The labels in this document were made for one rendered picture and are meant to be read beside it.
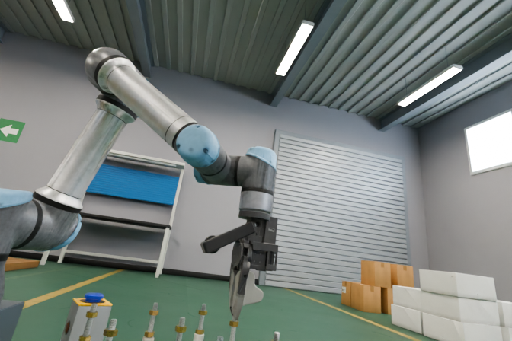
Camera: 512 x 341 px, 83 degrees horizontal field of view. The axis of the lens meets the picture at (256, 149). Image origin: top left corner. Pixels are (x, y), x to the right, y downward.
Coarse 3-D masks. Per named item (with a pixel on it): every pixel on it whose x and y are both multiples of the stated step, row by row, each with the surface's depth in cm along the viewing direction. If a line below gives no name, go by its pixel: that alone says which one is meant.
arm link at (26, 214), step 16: (0, 192) 59; (16, 192) 61; (0, 208) 58; (16, 208) 61; (32, 208) 65; (0, 224) 58; (16, 224) 61; (32, 224) 64; (0, 240) 58; (16, 240) 62
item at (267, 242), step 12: (240, 216) 64; (252, 216) 62; (264, 216) 63; (264, 228) 64; (276, 228) 64; (240, 240) 61; (252, 240) 62; (264, 240) 63; (240, 252) 59; (252, 252) 61; (264, 252) 61; (276, 252) 61; (252, 264) 60; (264, 264) 61; (276, 264) 60
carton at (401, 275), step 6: (390, 264) 394; (396, 264) 383; (396, 270) 380; (402, 270) 381; (408, 270) 383; (396, 276) 378; (402, 276) 378; (408, 276) 380; (396, 282) 376; (402, 282) 376; (408, 282) 377
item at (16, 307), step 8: (0, 304) 59; (8, 304) 60; (16, 304) 62; (0, 312) 56; (8, 312) 59; (16, 312) 62; (0, 320) 57; (8, 320) 60; (16, 320) 63; (0, 328) 57; (8, 328) 60; (0, 336) 58; (8, 336) 61
